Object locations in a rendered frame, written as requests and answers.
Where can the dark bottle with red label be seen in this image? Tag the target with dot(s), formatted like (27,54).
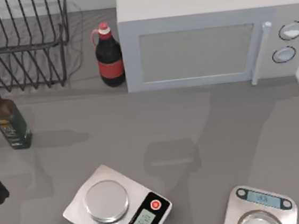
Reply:
(109,60)

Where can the silver scale with red buttons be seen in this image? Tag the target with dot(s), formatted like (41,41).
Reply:
(116,205)

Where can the pale microwave oven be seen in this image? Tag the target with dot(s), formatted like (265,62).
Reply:
(196,18)

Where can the dark green oil bottle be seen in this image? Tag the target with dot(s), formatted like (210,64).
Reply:
(10,121)

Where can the silver scale with blue display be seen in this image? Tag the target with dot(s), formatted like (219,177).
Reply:
(258,208)

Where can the small microwave knob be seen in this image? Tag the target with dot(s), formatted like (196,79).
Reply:
(283,54)

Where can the large microwave knob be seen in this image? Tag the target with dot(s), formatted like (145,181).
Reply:
(290,30)

